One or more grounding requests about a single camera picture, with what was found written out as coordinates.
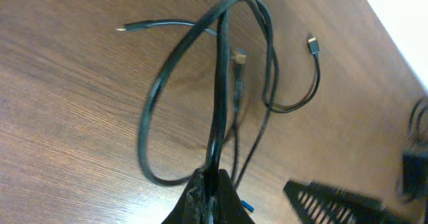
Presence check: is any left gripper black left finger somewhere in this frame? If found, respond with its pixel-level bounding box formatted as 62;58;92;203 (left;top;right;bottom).
162;169;213;224

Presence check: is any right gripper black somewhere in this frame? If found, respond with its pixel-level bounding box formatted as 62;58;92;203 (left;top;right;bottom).
284;148;427;224

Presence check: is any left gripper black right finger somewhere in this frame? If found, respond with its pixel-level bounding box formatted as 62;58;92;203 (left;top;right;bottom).
210;169;254;224

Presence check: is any black usb cable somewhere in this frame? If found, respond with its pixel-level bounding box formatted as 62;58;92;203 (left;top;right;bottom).
230;33;322;190
136;0;280;188

